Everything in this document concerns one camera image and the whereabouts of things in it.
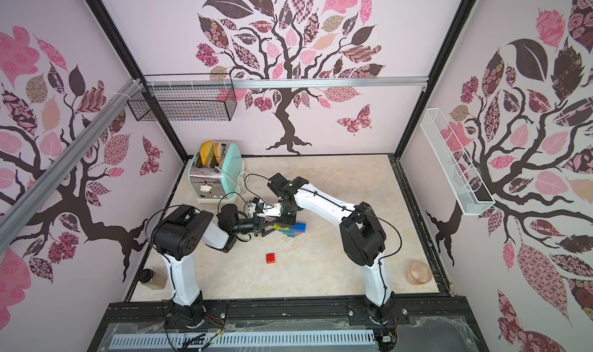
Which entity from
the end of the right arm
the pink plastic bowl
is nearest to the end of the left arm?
the end of the right arm

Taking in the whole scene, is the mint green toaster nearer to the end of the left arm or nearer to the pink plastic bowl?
the end of the left arm

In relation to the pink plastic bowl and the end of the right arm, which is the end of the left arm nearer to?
the end of the right arm

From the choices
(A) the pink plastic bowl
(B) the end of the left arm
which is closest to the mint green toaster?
(B) the end of the left arm
